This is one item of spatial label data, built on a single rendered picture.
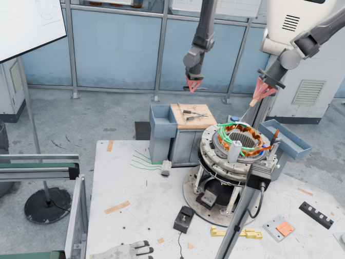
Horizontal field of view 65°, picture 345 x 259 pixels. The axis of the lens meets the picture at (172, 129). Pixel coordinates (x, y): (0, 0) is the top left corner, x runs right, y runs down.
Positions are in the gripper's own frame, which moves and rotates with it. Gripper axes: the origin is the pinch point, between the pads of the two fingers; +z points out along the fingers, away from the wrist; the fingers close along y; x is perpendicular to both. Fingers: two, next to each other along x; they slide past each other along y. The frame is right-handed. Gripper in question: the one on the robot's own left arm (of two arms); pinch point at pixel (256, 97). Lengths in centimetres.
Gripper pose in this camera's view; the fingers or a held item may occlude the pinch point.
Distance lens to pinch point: 107.4
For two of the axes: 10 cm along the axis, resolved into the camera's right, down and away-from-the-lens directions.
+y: 8.7, 4.0, 2.8
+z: -4.9, 7.6, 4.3
